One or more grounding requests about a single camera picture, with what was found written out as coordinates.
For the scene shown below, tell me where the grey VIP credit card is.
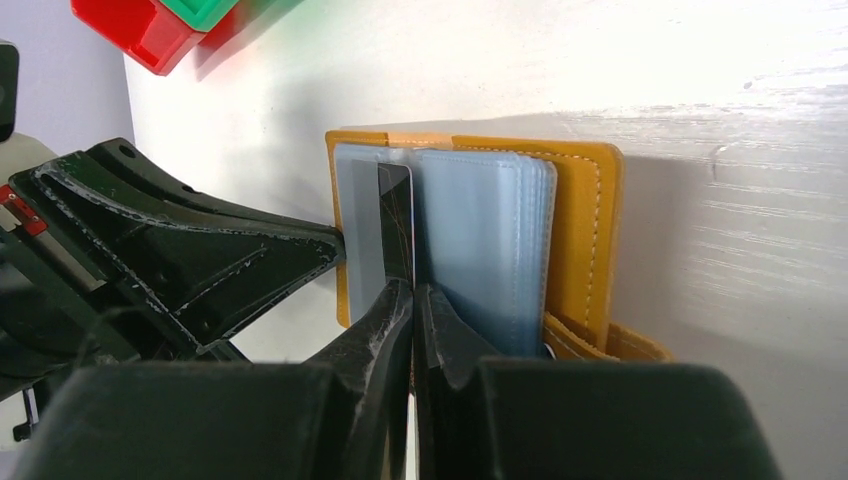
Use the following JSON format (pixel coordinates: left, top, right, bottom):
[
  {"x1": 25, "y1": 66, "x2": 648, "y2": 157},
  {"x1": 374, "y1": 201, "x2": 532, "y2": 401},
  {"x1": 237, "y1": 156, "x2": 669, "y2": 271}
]
[{"x1": 377, "y1": 163, "x2": 416, "y2": 284}]

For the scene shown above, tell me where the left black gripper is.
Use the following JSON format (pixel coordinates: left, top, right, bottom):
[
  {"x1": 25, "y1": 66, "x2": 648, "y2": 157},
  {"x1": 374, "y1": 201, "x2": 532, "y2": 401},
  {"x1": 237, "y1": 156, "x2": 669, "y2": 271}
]
[{"x1": 1, "y1": 150, "x2": 344, "y2": 408}]

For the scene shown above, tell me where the red bin with gold card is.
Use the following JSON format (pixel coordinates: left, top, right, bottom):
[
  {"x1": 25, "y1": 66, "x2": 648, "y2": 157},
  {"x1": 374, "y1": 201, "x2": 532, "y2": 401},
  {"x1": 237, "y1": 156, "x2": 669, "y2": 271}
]
[{"x1": 70, "y1": 0, "x2": 266, "y2": 77}]

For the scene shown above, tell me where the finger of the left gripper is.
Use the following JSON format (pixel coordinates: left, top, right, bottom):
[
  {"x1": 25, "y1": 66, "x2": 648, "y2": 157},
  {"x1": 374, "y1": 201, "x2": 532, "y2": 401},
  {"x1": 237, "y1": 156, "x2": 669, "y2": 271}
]
[{"x1": 86, "y1": 138, "x2": 342, "y2": 239}]

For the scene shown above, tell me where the yellow leather card holder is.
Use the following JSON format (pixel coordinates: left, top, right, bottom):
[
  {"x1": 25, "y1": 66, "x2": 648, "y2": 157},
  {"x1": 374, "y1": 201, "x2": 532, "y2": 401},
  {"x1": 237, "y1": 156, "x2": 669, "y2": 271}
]
[{"x1": 325, "y1": 130, "x2": 672, "y2": 362}]

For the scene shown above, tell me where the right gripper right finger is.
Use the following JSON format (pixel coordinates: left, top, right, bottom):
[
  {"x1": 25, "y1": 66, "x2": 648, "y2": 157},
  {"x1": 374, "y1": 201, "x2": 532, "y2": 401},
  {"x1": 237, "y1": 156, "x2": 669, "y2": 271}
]
[{"x1": 414, "y1": 285, "x2": 781, "y2": 479}]

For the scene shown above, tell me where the green plastic bin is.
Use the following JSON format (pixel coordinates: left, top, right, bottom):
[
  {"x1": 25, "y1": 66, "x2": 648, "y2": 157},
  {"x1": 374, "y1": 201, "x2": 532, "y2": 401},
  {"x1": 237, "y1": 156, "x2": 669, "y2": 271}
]
[{"x1": 160, "y1": 0, "x2": 238, "y2": 32}]

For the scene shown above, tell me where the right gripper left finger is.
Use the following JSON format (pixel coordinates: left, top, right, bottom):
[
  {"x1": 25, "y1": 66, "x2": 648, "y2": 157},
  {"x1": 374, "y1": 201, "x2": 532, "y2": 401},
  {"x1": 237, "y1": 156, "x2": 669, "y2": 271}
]
[{"x1": 13, "y1": 279, "x2": 413, "y2": 479}]

